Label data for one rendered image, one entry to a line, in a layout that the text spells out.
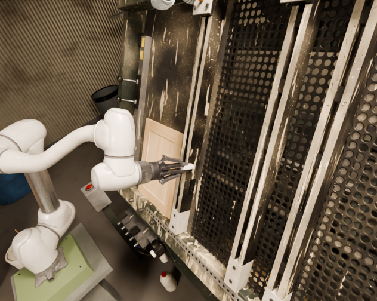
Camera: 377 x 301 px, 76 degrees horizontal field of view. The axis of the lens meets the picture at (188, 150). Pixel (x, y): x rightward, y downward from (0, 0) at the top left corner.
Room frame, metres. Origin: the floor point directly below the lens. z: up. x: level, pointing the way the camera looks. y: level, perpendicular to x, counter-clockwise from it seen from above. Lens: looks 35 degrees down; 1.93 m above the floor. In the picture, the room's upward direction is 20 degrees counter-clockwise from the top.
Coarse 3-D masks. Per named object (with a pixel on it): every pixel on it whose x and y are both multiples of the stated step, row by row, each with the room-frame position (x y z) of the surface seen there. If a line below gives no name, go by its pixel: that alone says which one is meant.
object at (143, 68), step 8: (144, 40) 1.53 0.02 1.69; (144, 48) 1.52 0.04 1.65; (144, 56) 1.51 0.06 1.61; (144, 64) 1.50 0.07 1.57; (144, 72) 1.49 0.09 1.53; (144, 80) 1.48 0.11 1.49; (144, 88) 1.47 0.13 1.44; (144, 96) 1.46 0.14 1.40; (136, 112) 1.44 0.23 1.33; (136, 120) 1.42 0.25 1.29; (136, 128) 1.40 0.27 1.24; (136, 136) 1.38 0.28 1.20; (136, 144) 1.37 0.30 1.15; (136, 152) 1.36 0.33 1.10; (136, 160) 1.35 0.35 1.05
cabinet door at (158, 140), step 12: (144, 132) 1.34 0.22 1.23; (156, 132) 1.23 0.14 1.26; (168, 132) 1.14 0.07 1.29; (144, 144) 1.31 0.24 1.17; (156, 144) 1.21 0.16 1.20; (168, 144) 1.12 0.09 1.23; (180, 144) 1.03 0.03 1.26; (144, 156) 1.27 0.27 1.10; (156, 156) 1.18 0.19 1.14; (168, 156) 1.08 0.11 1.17; (156, 180) 1.11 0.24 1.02; (144, 192) 1.17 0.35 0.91; (156, 192) 1.08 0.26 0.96; (168, 192) 0.99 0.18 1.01; (156, 204) 1.04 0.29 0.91; (168, 204) 0.96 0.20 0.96; (168, 216) 0.93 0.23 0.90
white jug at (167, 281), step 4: (164, 272) 1.05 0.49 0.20; (168, 272) 1.06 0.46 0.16; (160, 276) 1.05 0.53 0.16; (164, 276) 1.02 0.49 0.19; (168, 276) 1.03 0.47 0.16; (172, 276) 1.04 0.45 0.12; (160, 280) 1.03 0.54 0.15; (164, 280) 1.01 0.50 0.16; (168, 280) 1.01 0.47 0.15; (172, 280) 1.02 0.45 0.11; (164, 284) 1.00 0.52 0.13; (168, 284) 0.99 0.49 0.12; (172, 284) 1.00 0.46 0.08; (176, 284) 1.02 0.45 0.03; (168, 288) 0.99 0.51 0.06; (172, 288) 0.99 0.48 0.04
